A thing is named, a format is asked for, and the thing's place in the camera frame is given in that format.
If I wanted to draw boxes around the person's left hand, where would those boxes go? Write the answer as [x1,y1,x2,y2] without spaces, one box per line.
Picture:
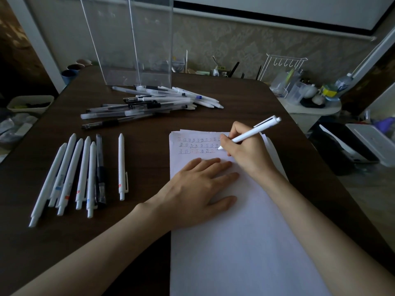
[135,157,240,231]

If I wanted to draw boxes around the person's right hand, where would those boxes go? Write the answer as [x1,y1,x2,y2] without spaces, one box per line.
[219,121,280,182]

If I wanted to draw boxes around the stack of white paper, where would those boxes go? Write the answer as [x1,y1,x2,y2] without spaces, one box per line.
[169,129,332,296]

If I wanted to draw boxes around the pile of pens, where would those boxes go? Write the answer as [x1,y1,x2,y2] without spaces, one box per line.
[81,84,224,130]

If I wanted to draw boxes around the person's right forearm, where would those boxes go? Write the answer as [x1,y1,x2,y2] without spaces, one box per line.
[259,172,395,296]

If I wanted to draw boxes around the person's left forearm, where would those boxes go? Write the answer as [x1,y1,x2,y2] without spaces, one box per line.
[11,203,170,296]

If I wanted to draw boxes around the clear plastic measuring jug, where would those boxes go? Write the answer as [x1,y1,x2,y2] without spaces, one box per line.
[287,81,306,106]

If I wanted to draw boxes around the black round tray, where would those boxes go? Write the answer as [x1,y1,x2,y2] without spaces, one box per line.
[300,97,326,108]

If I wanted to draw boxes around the black bag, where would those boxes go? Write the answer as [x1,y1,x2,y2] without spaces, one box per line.
[310,121,380,176]

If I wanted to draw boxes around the black router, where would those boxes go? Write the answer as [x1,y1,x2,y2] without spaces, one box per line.
[230,61,262,81]

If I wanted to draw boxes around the clear plastic bottle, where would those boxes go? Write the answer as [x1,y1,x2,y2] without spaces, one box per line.
[335,73,354,93]

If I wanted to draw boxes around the purple bottle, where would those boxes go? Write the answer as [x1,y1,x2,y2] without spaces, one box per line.
[372,117,395,133]

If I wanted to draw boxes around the white projector screen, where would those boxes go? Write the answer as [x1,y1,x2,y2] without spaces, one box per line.
[172,0,395,42]

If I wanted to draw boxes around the group of colourful cups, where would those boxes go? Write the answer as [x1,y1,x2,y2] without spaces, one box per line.
[61,58,93,85]

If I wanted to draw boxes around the beige plastic bin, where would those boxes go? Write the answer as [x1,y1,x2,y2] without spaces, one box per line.
[7,95,55,114]

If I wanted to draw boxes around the white wire hook rack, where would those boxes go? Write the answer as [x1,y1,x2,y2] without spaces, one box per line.
[258,53,309,98]

